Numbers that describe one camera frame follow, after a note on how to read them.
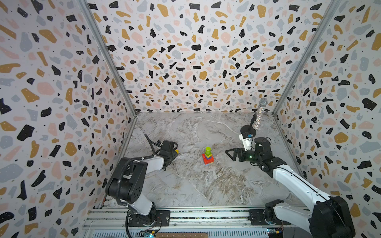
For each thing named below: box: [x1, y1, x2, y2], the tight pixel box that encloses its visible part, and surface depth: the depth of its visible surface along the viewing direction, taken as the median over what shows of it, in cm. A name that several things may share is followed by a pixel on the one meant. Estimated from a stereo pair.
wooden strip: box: [155, 233, 209, 238], surface depth 69 cm
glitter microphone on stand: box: [240, 97, 269, 137], surface depth 94 cm
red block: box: [202, 153, 215, 165], surface depth 93 cm
